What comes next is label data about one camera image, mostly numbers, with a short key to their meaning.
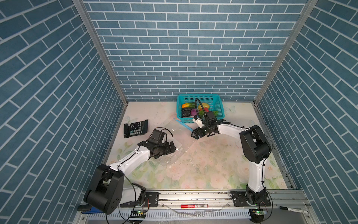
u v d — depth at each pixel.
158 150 0.67
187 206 0.71
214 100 1.15
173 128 1.03
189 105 1.13
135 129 1.02
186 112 1.08
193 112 1.08
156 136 0.69
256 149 0.53
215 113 1.08
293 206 0.73
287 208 0.71
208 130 0.85
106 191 0.41
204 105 1.14
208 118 0.80
